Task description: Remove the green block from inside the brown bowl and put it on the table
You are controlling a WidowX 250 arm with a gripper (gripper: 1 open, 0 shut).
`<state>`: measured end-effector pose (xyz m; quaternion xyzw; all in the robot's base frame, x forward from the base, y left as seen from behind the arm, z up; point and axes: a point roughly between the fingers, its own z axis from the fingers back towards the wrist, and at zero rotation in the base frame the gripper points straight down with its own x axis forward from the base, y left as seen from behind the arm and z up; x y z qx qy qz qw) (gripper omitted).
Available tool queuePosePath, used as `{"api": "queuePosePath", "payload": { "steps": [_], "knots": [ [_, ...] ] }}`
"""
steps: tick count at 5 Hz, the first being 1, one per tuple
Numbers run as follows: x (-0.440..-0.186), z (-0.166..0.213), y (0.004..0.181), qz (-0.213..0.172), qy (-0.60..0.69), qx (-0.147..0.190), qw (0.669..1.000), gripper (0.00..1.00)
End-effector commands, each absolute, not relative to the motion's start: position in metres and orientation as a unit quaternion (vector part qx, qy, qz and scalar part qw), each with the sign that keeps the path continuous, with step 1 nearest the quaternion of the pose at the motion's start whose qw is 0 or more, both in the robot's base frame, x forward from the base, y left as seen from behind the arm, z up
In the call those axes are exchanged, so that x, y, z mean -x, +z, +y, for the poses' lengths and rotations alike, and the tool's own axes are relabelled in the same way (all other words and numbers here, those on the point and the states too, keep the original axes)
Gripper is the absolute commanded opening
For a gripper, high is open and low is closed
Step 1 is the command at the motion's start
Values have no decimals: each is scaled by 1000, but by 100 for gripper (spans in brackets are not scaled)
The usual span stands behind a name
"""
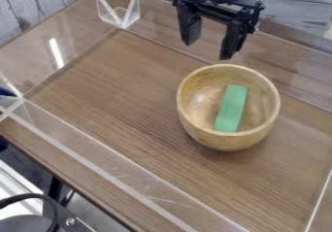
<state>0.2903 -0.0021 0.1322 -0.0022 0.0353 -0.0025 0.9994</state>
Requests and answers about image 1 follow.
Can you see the black table leg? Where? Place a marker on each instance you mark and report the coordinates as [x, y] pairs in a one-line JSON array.
[[55, 189]]

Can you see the brown wooden bowl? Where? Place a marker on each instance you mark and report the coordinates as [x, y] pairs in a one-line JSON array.
[[198, 101]]

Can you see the clear acrylic tray wall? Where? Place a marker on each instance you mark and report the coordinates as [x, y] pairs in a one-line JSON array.
[[92, 114]]

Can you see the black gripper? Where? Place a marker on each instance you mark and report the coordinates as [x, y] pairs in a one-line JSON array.
[[223, 11]]

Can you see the black metal base plate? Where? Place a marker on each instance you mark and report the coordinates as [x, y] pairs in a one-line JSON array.
[[68, 222]]

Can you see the clear acrylic corner bracket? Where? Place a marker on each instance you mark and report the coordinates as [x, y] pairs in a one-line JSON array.
[[119, 17]]

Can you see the green rectangular block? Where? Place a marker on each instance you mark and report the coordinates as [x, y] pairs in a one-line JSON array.
[[231, 109]]

